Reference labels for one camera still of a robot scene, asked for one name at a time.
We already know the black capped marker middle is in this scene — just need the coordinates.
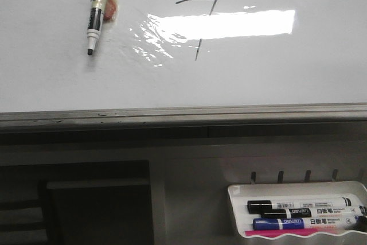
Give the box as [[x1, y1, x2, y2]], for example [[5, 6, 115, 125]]
[[260, 205, 366, 219]]

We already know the black whiteboard marker with tape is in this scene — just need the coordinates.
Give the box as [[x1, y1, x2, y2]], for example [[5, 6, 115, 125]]
[[87, 0, 118, 56]]

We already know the blue capped whiteboard marker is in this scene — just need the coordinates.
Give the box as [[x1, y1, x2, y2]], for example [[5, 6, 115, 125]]
[[252, 216, 360, 231]]

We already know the metal hook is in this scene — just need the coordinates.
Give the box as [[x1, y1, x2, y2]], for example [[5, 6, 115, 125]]
[[331, 169, 338, 182], [250, 172, 257, 185], [304, 170, 311, 182], [277, 170, 284, 184]]

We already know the black capped marker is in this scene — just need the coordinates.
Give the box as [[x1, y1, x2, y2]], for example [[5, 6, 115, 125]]
[[260, 205, 366, 219], [247, 196, 361, 214]]

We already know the white plastic marker tray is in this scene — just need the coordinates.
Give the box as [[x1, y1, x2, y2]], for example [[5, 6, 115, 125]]
[[228, 181, 366, 244]]

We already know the pink strip in tray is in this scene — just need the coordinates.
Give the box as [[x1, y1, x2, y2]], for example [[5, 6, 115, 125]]
[[244, 227, 345, 238]]

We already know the black capped marker top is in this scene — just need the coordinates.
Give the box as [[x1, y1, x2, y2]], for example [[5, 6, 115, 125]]
[[247, 196, 361, 214]]

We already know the white whiteboard with metal frame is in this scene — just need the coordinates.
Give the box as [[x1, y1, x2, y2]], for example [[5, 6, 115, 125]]
[[1, 0, 366, 132]]

